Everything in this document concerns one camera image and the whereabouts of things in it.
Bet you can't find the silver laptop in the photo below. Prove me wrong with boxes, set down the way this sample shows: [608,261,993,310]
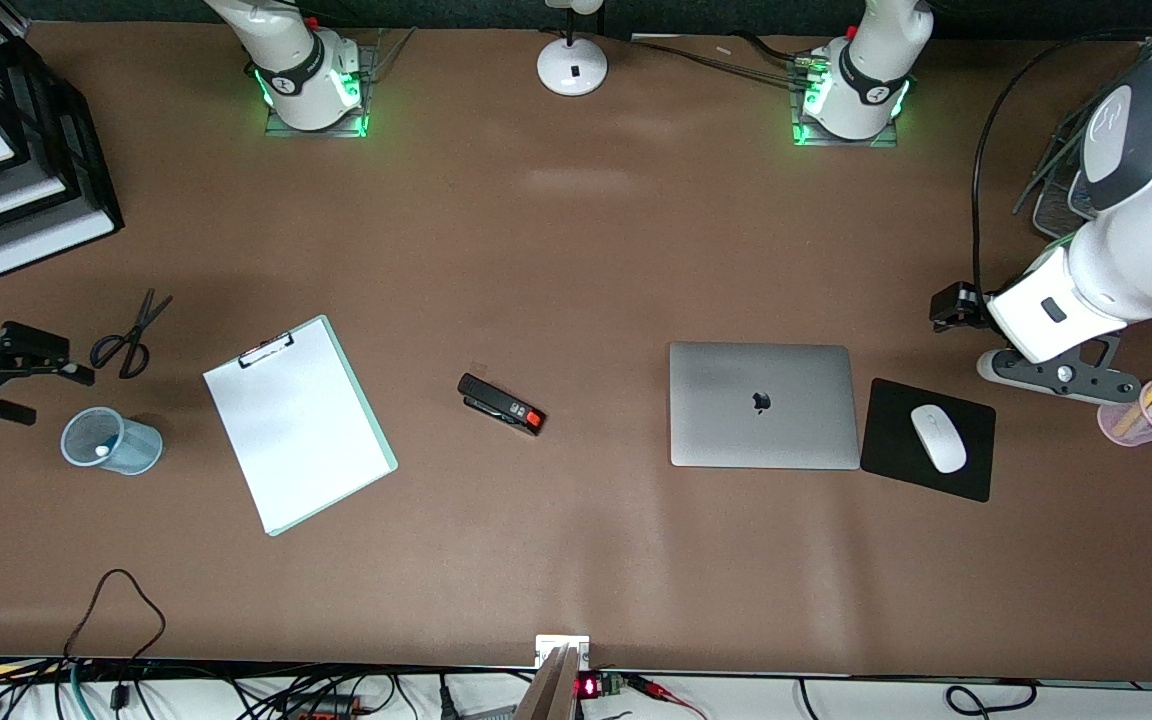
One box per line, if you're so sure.
[669,342,862,470]

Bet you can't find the yellow marker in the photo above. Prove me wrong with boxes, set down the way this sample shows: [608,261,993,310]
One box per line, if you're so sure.
[1113,378,1152,439]

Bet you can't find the black scissors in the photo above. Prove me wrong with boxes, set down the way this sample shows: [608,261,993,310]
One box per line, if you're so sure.
[89,288,175,380]

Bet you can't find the light blue mesh cup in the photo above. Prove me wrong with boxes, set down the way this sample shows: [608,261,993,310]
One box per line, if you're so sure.
[60,406,164,477]

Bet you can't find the white computer mouse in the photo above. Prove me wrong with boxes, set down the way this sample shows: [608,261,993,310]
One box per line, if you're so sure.
[910,403,968,475]

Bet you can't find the black mouse pad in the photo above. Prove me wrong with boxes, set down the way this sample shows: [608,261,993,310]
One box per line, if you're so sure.
[859,377,997,503]

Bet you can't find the pink mesh pen cup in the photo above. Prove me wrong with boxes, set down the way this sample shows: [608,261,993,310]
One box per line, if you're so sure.
[1097,384,1152,448]

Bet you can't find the black stacked paper tray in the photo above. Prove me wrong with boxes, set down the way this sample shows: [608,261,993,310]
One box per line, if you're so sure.
[0,14,126,280]

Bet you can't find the white paper sheet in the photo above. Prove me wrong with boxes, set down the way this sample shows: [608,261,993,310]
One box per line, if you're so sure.
[203,322,390,532]

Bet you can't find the light green clipboard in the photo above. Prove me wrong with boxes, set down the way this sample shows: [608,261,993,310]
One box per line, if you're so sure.
[202,314,399,537]

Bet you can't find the black stapler red tip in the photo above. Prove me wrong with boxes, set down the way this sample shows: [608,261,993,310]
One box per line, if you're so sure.
[457,373,546,437]

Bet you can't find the white round lamp base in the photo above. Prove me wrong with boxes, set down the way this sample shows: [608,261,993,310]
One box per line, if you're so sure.
[536,0,610,98]

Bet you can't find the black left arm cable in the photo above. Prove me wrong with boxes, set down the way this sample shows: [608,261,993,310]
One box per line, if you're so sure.
[970,28,1152,301]

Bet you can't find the grey wire mesh tray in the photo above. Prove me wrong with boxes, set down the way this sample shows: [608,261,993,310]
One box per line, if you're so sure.
[1012,38,1152,241]

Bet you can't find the clear left arm base plate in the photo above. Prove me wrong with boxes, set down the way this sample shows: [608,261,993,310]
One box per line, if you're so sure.
[790,58,903,149]

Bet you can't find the black looped cable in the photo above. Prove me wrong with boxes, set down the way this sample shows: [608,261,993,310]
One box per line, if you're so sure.
[63,567,168,713]

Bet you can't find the black base power cable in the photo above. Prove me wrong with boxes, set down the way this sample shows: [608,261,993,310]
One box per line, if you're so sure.
[626,33,819,89]

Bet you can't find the black coiled cable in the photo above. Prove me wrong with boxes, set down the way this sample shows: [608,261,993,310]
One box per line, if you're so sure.
[944,679,1039,720]

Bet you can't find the clear right arm base plate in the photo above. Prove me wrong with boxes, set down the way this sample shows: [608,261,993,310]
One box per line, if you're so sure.
[264,40,379,139]

